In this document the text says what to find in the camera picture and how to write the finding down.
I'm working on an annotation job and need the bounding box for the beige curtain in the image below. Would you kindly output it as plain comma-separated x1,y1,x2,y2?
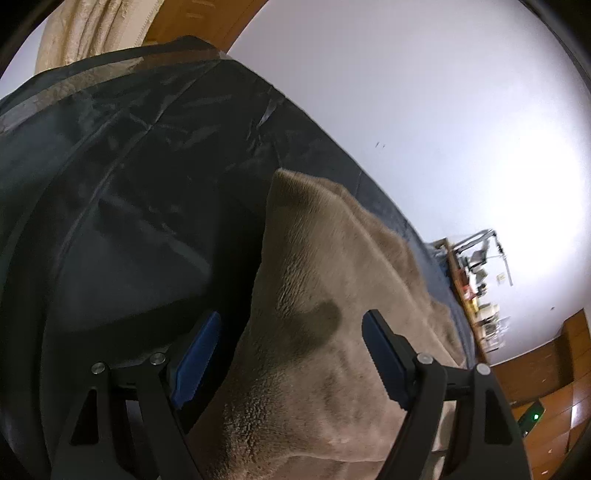
35,0,163,73

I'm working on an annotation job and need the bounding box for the wooden desk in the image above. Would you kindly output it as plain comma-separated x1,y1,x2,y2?
431,235,509,364

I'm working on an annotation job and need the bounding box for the dark bed cover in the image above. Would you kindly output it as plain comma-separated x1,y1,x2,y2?
1,37,475,479

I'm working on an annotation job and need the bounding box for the wooden door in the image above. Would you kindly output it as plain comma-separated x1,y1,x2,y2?
493,310,590,479
143,0,267,53

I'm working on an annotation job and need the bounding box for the brown fleece blanket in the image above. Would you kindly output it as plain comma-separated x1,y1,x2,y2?
188,170,467,479

